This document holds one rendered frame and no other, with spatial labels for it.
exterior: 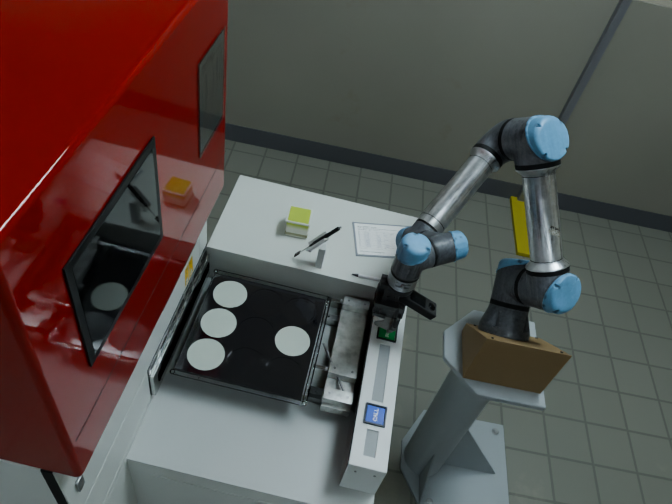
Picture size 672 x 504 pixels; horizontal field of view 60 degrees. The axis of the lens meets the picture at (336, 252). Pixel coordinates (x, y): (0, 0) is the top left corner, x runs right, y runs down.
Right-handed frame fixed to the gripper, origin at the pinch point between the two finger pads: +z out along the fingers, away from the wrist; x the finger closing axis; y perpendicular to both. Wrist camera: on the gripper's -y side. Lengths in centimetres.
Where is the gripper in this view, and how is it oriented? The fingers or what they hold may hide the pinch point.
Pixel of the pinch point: (391, 329)
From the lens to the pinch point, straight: 166.4
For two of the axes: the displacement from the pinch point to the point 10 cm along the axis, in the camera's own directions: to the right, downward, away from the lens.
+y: -9.7, -2.4, 0.0
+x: -1.8, 7.1, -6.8
